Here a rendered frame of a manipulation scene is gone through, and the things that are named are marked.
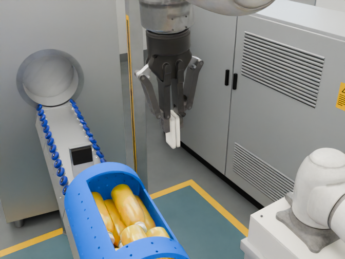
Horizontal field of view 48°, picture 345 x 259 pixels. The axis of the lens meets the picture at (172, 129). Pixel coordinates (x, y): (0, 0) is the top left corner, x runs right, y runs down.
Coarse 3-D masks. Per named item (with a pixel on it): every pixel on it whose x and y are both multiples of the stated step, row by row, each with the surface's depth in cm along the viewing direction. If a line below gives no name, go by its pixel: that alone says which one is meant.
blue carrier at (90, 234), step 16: (80, 176) 133; (96, 176) 130; (112, 176) 140; (128, 176) 142; (80, 192) 127; (144, 192) 141; (80, 208) 122; (96, 208) 117; (80, 224) 118; (96, 224) 113; (160, 224) 130; (80, 240) 116; (96, 240) 109; (144, 240) 103; (160, 240) 105; (176, 240) 118; (80, 256) 116; (96, 256) 105; (112, 256) 101; (128, 256) 99; (144, 256) 98; (160, 256) 100; (176, 256) 103
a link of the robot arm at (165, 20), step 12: (144, 0) 60; (156, 0) 59; (168, 0) 59; (180, 0) 59; (144, 12) 61; (156, 12) 60; (168, 12) 60; (180, 12) 60; (192, 12) 62; (144, 24) 63; (156, 24) 61; (168, 24) 61; (180, 24) 62; (192, 24) 63
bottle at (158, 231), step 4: (152, 228) 117; (156, 228) 117; (160, 228) 117; (148, 232) 116; (152, 232) 116; (156, 232) 115; (160, 232) 115; (164, 232) 116; (148, 236) 116; (164, 236) 114; (168, 236) 116
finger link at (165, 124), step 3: (162, 111) 73; (153, 114) 72; (162, 114) 72; (162, 117) 73; (162, 120) 74; (165, 120) 74; (168, 120) 74; (162, 123) 75; (165, 123) 74; (168, 123) 74; (162, 126) 75; (165, 126) 74; (168, 126) 75; (162, 129) 76; (165, 129) 75; (168, 129) 75; (165, 132) 75; (168, 132) 75
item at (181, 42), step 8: (152, 32) 64; (184, 32) 64; (152, 40) 64; (160, 40) 63; (168, 40) 63; (176, 40) 63; (184, 40) 64; (152, 48) 65; (160, 48) 64; (168, 48) 64; (176, 48) 64; (184, 48) 65; (152, 56) 66; (160, 56) 66; (168, 56) 67; (176, 56) 68; (184, 56) 68; (152, 64) 66; (160, 64) 67; (184, 64) 69; (160, 72) 68; (176, 72) 69
